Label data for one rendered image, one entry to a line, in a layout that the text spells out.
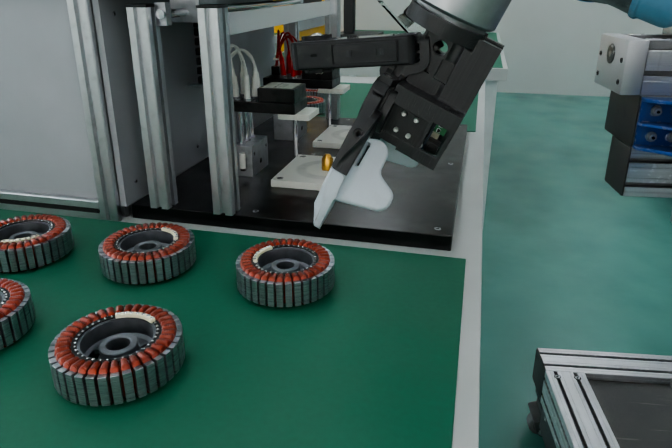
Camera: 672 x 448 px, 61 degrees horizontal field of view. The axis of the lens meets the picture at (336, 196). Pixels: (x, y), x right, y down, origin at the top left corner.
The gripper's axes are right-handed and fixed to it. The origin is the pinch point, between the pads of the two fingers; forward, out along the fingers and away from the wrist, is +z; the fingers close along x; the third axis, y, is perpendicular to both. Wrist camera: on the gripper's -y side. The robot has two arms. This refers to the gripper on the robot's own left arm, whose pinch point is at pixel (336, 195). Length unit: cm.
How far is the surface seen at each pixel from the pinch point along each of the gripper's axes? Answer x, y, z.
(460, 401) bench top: -10.3, 18.7, 5.7
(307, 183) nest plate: 28.4, -9.2, 15.4
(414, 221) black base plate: 21.4, 8.2, 8.5
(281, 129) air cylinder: 55, -25, 21
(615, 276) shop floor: 171, 88, 59
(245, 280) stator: -2.2, -4.5, 13.3
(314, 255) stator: 4.5, 0.1, 10.5
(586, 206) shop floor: 248, 83, 62
